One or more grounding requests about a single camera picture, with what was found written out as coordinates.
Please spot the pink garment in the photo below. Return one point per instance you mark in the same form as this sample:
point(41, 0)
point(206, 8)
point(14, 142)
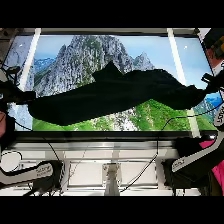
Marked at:
point(220, 173)

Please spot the black pants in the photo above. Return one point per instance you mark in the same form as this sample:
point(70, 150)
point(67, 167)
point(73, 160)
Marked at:
point(113, 95)

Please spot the black garment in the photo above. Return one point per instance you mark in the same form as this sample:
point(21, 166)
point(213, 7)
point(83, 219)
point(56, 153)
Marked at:
point(186, 146)

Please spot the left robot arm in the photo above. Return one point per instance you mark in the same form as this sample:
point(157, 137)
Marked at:
point(40, 172)

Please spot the heap of clothes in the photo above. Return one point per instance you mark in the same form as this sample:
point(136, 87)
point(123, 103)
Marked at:
point(215, 40)

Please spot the silver frame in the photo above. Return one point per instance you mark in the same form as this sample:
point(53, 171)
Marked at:
point(113, 180)

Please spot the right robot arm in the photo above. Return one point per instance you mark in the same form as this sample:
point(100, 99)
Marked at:
point(196, 155)

